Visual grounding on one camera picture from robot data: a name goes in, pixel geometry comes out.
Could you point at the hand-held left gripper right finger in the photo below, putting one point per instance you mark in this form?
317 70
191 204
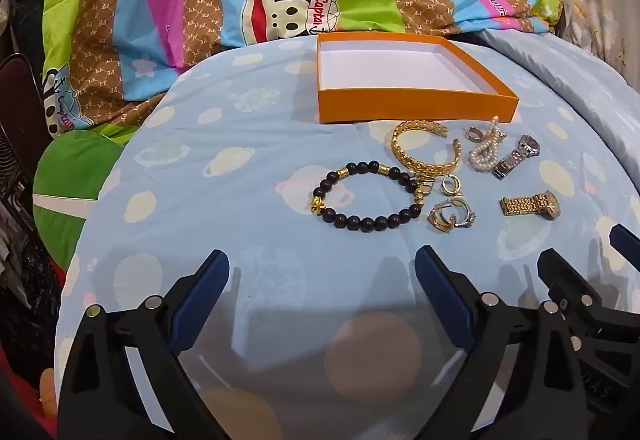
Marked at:
445 300

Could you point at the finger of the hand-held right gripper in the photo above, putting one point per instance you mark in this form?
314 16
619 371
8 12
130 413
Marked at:
625 240
565 277

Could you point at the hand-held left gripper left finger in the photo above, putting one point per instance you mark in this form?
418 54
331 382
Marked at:
202 290

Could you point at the gold hoop earring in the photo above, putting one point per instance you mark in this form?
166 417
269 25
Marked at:
436 220

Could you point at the gold wristwatch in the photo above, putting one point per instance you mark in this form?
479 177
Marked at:
525 205

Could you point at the silver gem hoop earring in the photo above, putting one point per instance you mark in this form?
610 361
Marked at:
467 219

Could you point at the gold round charm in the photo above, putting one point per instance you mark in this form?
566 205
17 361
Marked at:
423 192

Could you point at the silver wristwatch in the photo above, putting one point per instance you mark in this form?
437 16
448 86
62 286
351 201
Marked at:
525 148

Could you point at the gold bangle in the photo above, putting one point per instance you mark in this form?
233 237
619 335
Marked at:
425 164

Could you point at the orange shallow cardboard box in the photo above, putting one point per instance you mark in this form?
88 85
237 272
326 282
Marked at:
350 109

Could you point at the green pillow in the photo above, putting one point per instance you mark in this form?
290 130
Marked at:
65 180

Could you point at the light blue pillow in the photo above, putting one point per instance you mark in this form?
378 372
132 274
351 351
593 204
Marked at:
575 69

